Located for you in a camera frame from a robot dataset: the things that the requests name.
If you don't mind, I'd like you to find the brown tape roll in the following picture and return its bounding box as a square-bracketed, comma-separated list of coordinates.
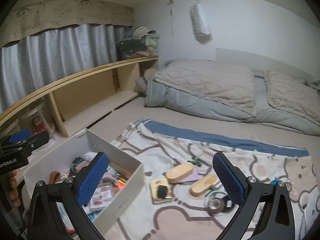
[208, 197, 226, 215]

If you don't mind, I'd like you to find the beige valance with drawings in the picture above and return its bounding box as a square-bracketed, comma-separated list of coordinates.
[0, 0, 133, 49]

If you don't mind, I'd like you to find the grey quilt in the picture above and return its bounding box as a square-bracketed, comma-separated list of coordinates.
[135, 59, 320, 137]

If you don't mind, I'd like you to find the pink white packet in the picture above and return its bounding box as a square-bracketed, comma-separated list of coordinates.
[89, 187, 113, 212]

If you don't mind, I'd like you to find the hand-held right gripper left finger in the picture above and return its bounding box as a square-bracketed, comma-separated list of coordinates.
[27, 152, 109, 240]

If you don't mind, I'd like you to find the pink pad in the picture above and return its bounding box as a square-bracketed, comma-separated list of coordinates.
[184, 167, 209, 186]

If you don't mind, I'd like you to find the white hanging paper bag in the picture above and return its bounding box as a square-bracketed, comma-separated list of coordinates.
[189, 0, 212, 37]

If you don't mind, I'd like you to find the black clip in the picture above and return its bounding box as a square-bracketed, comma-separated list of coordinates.
[156, 185, 168, 198]

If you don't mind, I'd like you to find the brown leather strap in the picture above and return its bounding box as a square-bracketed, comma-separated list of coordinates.
[49, 171, 62, 185]

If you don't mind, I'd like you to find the person's left hand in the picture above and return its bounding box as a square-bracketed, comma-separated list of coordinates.
[7, 170, 20, 208]

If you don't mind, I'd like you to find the white hanging cable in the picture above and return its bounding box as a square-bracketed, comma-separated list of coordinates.
[167, 0, 175, 34]

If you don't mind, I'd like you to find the red dress doll in case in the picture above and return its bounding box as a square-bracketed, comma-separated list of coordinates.
[21, 107, 57, 140]

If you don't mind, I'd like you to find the grey curtain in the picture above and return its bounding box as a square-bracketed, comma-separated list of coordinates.
[0, 24, 127, 113]

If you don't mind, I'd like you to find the green hair clip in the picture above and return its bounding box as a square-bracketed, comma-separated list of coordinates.
[187, 156, 202, 167]

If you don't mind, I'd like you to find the wooden bedside shelf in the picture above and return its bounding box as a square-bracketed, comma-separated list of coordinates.
[0, 55, 160, 140]

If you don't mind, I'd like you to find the black bag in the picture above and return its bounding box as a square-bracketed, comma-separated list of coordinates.
[116, 39, 153, 61]

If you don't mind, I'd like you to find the green plush toy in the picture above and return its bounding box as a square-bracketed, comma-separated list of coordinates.
[145, 34, 160, 50]

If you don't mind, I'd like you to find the white headboard panel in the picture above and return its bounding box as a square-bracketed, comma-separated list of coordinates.
[215, 47, 317, 80]

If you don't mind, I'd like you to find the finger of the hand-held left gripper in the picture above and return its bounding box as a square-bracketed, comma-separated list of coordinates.
[9, 129, 30, 143]
[0, 131, 50, 155]

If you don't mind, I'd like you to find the white storage box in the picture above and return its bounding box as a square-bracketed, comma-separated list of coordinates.
[23, 128, 145, 230]

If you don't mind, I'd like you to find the beige quilted pillow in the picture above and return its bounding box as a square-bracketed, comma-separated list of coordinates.
[264, 70, 320, 125]
[153, 59, 258, 117]

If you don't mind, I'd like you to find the printed cartoon blanket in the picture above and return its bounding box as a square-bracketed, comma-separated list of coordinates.
[100, 118, 320, 240]

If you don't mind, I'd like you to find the cream flat box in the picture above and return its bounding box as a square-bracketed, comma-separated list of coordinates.
[149, 177, 173, 205]

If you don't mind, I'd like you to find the white visor hat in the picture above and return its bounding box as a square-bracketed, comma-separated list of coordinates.
[131, 25, 157, 39]

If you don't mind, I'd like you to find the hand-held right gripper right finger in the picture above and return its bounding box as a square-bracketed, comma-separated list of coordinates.
[212, 151, 292, 240]

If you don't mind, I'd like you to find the wooden oval box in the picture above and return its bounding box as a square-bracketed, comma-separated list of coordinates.
[166, 162, 194, 184]
[189, 174, 220, 197]

